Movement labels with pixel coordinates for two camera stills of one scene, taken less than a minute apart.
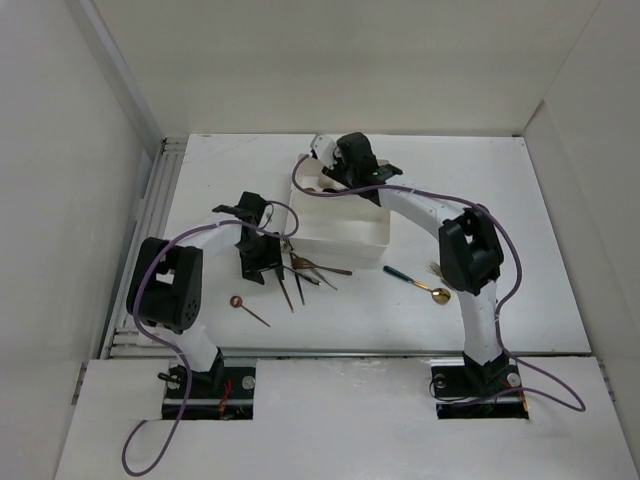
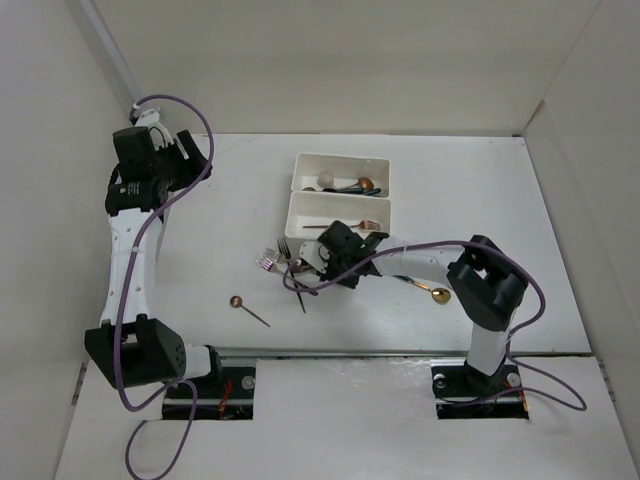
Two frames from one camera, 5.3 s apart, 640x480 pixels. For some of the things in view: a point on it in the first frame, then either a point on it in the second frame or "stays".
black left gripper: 254,269 to 190,166
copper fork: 286,294 to 365,224
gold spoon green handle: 439,295 stays
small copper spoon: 237,302 stays
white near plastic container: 339,231 stays
